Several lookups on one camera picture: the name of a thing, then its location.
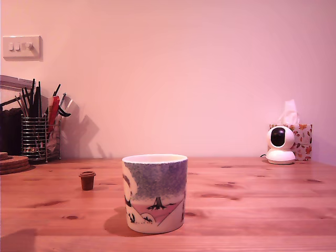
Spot brown coffee capsule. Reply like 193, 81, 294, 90
79, 170, 97, 191

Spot white mug with winter print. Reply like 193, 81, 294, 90
122, 154, 188, 234

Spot black and silver tongs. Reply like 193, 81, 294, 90
58, 92, 72, 118

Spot clear plastic packet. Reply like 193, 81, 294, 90
48, 115, 61, 153

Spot red utensil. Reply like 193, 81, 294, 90
48, 96, 61, 132

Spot white tissue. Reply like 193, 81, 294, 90
278, 99, 300, 124

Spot black spatula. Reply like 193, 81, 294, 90
34, 80, 43, 118

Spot tissue box with leaf print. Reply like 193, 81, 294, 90
269, 123, 313, 161

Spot wooden chopsticks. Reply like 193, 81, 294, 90
14, 91, 29, 118

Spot small white round camera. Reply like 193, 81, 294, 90
266, 125, 297, 165

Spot wire utensil rack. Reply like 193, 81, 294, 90
20, 113, 62, 165

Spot black utensil handle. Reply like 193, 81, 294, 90
28, 78, 36, 118

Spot white light switch plate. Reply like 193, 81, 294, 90
2, 35, 44, 62

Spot grey metal wall rail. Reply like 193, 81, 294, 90
0, 75, 36, 92

